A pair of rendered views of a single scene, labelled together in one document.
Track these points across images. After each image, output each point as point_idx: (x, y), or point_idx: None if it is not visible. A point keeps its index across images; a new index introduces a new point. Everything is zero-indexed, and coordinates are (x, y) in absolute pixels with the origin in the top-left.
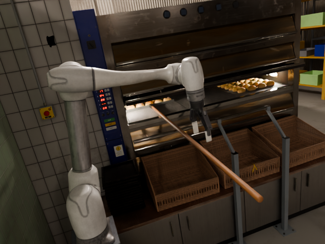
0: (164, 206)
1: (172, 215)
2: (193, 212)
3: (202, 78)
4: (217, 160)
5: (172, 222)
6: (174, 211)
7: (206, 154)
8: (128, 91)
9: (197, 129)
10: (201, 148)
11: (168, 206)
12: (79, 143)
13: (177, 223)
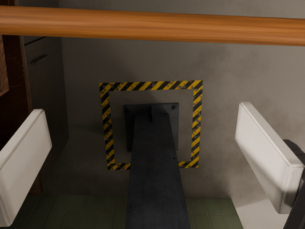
0: (2, 76)
1: (26, 60)
2: (23, 4)
3: None
4: (194, 29)
5: (32, 57)
6: (19, 55)
7: (94, 37)
8: None
9: (33, 133)
10: (25, 27)
11: (2, 66)
12: None
13: (33, 46)
